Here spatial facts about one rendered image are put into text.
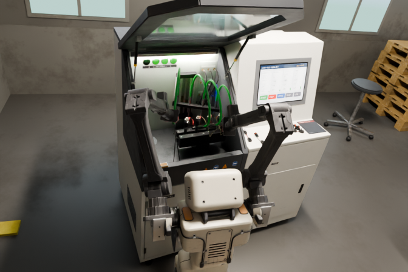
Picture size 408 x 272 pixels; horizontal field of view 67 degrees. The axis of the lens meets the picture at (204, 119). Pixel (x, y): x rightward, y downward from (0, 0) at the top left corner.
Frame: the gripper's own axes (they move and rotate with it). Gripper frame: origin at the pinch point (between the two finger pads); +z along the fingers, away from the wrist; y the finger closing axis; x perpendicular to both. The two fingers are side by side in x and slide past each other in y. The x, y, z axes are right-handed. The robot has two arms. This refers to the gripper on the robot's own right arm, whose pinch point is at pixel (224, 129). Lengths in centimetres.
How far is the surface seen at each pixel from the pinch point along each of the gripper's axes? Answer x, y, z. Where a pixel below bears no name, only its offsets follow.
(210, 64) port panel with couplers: 1, 51, 32
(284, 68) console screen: -50, 47, 22
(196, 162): 13.7, -18.0, 17.6
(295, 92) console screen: -63, 33, 34
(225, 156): -5.6, -14.1, 21.3
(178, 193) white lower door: 23, -37, 33
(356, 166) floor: -199, -17, 153
